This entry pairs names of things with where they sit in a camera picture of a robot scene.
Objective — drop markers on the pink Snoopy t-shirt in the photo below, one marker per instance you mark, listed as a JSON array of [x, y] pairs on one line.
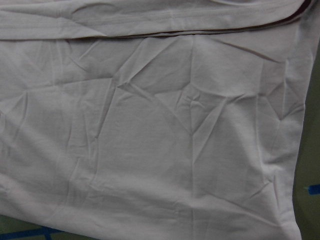
[[154, 119]]

